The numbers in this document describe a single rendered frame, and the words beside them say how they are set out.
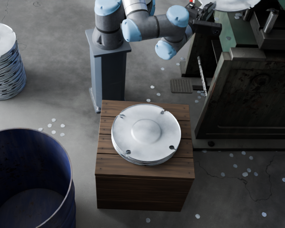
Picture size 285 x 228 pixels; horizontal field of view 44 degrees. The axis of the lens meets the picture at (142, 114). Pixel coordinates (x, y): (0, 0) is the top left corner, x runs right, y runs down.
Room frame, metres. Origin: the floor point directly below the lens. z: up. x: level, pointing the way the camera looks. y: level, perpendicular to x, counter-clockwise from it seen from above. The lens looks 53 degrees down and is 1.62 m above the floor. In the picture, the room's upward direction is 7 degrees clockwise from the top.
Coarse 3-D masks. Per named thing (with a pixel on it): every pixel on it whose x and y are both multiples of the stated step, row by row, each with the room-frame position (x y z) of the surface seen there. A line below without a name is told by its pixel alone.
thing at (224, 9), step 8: (216, 0) 1.27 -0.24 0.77; (224, 0) 1.27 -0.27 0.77; (232, 0) 1.27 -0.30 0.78; (240, 0) 1.27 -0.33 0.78; (248, 0) 1.27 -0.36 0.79; (256, 0) 1.27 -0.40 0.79; (216, 8) 1.22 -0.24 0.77; (224, 8) 1.22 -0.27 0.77; (232, 8) 1.22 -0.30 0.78; (240, 8) 1.23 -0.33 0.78; (248, 8) 1.22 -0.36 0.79
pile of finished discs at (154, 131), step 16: (128, 112) 0.94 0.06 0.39; (144, 112) 0.95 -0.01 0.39; (160, 112) 0.96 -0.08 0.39; (112, 128) 0.84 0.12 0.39; (128, 128) 0.85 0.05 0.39; (144, 128) 0.86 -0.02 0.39; (160, 128) 0.87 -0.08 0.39; (176, 128) 0.89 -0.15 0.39; (128, 144) 0.78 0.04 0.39; (144, 144) 0.79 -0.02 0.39; (160, 144) 0.80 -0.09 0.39; (176, 144) 0.81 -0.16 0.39; (128, 160) 0.72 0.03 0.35; (144, 160) 0.71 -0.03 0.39; (160, 160) 0.72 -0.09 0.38
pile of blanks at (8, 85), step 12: (12, 48) 1.31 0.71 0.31; (0, 60) 1.24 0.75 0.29; (12, 60) 1.29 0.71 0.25; (0, 72) 1.22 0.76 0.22; (12, 72) 1.27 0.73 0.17; (24, 72) 1.37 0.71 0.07; (0, 84) 1.22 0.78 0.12; (12, 84) 1.26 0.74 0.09; (24, 84) 1.34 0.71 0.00; (0, 96) 1.21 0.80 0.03; (12, 96) 1.24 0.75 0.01
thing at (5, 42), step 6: (0, 24) 1.48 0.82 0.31; (0, 30) 1.43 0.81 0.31; (6, 30) 1.44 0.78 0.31; (12, 30) 1.44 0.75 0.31; (0, 36) 1.39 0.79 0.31; (6, 36) 1.39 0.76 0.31; (12, 36) 1.40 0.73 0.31; (0, 42) 1.34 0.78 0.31; (6, 42) 1.35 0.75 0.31; (12, 42) 1.35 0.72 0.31; (0, 48) 1.30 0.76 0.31; (6, 48) 1.30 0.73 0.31; (0, 54) 1.26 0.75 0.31
